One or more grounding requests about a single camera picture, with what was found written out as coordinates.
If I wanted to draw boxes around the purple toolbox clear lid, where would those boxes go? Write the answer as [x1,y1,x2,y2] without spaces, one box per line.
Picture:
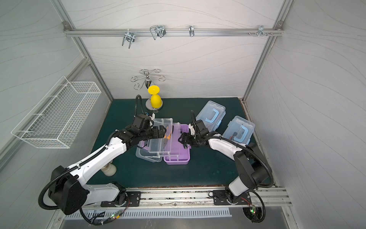
[135,118,191,165]

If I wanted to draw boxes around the small blue toolbox clear lid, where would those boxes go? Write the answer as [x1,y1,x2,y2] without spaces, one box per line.
[196,101,226,132]

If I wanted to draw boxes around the large blue toolbox clear lid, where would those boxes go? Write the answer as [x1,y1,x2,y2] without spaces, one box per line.
[223,116,255,145]

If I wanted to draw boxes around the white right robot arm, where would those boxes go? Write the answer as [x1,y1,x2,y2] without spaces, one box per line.
[178,120,274,199]

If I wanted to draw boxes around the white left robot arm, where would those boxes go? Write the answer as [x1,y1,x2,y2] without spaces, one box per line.
[38,114,167,215]

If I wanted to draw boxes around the orange black pliers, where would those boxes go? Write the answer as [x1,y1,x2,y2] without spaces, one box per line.
[164,126,173,140]

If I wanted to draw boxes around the yellow plastic goblet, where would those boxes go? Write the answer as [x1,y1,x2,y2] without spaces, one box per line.
[148,85,163,109]

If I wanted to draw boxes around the silver hook stand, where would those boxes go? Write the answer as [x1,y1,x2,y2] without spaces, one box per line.
[131,68,166,112]

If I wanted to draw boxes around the metal double hook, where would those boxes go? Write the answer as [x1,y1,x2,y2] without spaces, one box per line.
[150,25,166,40]

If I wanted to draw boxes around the small metal hook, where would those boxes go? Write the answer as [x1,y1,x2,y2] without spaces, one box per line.
[188,25,194,37]

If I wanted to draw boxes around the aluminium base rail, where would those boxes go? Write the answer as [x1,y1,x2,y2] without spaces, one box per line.
[127,186,293,209]

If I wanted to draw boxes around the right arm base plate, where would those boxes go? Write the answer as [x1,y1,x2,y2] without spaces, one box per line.
[208,189,252,206]

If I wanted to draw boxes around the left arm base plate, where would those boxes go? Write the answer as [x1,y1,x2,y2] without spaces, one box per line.
[101,191,141,208]

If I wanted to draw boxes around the white wire basket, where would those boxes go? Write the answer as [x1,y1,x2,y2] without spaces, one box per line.
[11,76,101,149]

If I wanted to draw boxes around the metal bracket hook right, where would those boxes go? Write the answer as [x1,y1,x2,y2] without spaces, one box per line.
[248,25,274,37]

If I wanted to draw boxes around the aluminium cross rail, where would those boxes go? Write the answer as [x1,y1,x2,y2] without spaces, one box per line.
[64,27,285,38]

